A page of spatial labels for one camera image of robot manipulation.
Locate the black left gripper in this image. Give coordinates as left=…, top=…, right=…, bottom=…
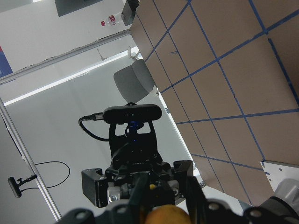
left=81, top=121, right=193, bottom=208

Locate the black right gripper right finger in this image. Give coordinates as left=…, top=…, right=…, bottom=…
left=186, top=176, right=236, bottom=224

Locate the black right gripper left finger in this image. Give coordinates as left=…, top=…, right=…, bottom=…
left=102, top=174, right=150, bottom=224

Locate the yellow push button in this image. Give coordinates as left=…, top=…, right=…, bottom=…
left=144, top=183, right=191, bottom=224

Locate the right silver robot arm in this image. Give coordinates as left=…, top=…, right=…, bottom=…
left=106, top=176, right=299, bottom=224

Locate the grey office chair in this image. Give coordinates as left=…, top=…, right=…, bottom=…
left=114, top=59, right=157, bottom=103

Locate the black mounted webcam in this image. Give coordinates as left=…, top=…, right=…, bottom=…
left=7, top=175, right=37, bottom=198

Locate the clear water bottle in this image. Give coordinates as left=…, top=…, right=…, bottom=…
left=100, top=13, right=124, bottom=27

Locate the black computer monitor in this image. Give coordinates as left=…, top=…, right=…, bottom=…
left=55, top=0, right=101, bottom=17

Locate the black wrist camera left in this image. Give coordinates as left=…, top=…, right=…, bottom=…
left=102, top=104, right=162, bottom=124

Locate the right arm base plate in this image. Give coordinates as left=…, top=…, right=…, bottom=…
left=260, top=161, right=299, bottom=191

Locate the blue red wall sign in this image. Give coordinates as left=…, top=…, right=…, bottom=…
left=0, top=47, right=13, bottom=77

